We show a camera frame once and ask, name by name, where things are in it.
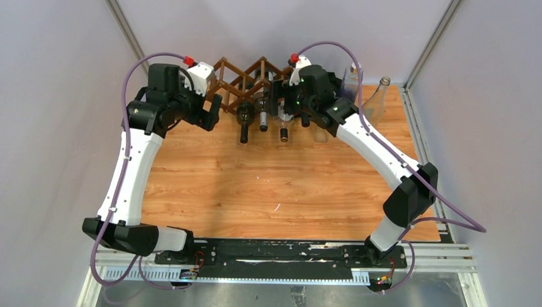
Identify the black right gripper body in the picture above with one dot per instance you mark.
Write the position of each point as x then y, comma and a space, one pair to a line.
292, 94

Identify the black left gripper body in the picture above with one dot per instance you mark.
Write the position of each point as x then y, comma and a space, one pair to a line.
197, 115

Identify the blue square glass bottle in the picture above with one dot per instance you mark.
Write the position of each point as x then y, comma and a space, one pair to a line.
350, 84

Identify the clear glass bottle dark label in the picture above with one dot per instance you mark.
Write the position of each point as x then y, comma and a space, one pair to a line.
373, 108

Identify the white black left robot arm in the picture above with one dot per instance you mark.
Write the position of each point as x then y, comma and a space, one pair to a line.
172, 95

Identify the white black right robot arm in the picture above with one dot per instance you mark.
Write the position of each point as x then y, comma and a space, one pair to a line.
315, 92

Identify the green bottle silver neck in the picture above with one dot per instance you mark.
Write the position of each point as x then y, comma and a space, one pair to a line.
260, 98

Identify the brown wooden wine rack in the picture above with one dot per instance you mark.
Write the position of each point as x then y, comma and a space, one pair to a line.
235, 85

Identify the dark green wine bottle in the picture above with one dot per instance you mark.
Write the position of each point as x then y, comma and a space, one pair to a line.
245, 114

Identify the dark bottle right slot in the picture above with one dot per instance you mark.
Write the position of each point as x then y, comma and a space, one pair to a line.
305, 120

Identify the clear bottle black cap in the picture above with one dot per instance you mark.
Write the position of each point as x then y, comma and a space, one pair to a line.
283, 121

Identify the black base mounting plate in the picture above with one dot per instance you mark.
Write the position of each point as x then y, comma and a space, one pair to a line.
283, 259

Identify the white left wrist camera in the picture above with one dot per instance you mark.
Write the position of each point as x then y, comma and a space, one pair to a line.
201, 75

